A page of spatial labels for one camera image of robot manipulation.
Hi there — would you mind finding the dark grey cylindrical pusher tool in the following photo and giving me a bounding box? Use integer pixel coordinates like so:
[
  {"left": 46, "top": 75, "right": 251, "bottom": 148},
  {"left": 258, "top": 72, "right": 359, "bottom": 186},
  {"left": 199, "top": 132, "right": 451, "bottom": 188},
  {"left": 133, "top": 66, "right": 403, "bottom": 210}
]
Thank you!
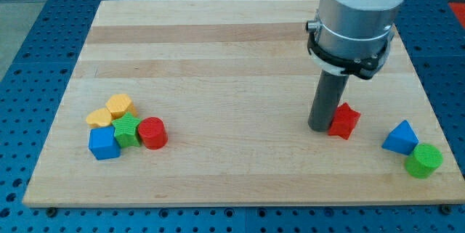
[{"left": 308, "top": 70, "right": 349, "bottom": 132}]

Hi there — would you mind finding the blue triangle block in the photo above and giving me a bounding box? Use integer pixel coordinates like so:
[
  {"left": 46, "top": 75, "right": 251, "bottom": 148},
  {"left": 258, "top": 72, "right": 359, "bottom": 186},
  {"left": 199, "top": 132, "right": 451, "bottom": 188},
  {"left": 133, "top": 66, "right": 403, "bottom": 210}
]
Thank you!
[{"left": 381, "top": 120, "right": 419, "bottom": 155}]

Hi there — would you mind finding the green star block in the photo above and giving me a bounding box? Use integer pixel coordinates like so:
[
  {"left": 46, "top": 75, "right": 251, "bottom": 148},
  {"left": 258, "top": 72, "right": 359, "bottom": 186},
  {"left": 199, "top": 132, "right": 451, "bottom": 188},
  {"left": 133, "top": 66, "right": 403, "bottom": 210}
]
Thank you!
[{"left": 112, "top": 113, "right": 142, "bottom": 148}]

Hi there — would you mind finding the red star block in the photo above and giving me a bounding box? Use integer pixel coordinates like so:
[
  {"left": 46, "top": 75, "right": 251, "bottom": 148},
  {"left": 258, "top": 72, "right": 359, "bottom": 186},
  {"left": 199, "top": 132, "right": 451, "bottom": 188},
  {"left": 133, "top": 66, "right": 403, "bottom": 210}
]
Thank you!
[{"left": 328, "top": 102, "right": 361, "bottom": 140}]

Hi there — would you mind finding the red cylinder block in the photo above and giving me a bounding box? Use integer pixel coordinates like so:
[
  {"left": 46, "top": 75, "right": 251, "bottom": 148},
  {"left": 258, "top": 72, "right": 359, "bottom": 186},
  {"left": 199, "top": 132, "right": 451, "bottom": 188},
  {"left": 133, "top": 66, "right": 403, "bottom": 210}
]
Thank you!
[{"left": 137, "top": 117, "right": 168, "bottom": 150}]

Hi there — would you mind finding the yellow heart block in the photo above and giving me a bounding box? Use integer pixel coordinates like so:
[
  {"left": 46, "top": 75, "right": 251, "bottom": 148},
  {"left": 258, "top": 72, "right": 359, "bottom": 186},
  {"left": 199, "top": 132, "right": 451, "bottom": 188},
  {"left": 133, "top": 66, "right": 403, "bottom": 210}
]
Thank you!
[{"left": 86, "top": 107, "right": 113, "bottom": 128}]

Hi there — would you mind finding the wooden board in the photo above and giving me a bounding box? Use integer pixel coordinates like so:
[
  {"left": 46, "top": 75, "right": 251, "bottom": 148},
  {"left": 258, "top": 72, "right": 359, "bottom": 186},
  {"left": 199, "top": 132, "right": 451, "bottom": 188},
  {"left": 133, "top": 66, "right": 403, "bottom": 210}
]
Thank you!
[{"left": 23, "top": 0, "right": 464, "bottom": 208}]

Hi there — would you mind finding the green cylinder block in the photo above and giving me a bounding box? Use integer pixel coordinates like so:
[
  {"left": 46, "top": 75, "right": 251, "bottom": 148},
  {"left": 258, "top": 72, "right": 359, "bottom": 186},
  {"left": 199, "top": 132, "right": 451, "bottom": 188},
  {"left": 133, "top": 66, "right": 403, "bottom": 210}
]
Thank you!
[{"left": 404, "top": 143, "right": 443, "bottom": 179}]

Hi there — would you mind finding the blue cube block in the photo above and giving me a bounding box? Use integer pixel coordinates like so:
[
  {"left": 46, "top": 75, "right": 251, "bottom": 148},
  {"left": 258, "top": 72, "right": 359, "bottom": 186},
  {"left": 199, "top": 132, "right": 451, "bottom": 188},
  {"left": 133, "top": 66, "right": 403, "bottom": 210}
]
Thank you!
[{"left": 88, "top": 126, "right": 121, "bottom": 160}]

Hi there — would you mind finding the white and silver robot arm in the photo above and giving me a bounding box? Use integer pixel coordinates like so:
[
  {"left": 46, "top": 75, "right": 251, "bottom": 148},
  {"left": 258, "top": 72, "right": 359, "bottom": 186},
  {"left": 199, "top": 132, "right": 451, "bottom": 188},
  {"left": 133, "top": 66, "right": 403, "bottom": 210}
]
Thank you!
[{"left": 307, "top": 0, "right": 404, "bottom": 80}]

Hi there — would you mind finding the yellow hexagon block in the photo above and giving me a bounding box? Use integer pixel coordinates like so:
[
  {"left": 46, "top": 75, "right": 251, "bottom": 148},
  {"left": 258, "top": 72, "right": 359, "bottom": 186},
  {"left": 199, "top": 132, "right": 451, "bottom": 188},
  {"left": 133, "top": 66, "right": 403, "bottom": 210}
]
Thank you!
[{"left": 105, "top": 94, "right": 138, "bottom": 119}]

